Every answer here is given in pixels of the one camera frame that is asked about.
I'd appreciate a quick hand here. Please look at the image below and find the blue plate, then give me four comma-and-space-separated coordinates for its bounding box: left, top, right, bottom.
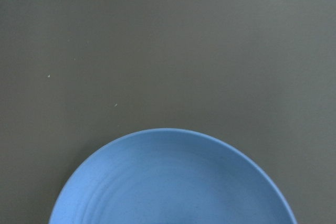
49, 129, 296, 223

